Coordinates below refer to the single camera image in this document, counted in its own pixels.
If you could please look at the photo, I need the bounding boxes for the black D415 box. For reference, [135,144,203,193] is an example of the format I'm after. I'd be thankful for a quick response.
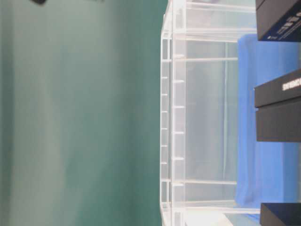
[254,69,301,143]

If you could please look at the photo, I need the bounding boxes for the black D435i box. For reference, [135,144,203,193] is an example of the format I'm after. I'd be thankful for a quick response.
[260,203,301,226]
[256,0,301,42]

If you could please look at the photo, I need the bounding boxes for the clear plastic storage case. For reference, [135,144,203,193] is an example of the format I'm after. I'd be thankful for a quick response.
[159,0,261,226]

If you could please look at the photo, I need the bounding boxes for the blue liner in case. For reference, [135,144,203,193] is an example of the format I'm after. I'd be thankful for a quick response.
[235,34,299,209]

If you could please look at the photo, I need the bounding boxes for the green table cloth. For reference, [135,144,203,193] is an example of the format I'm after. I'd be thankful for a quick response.
[0,0,167,226]

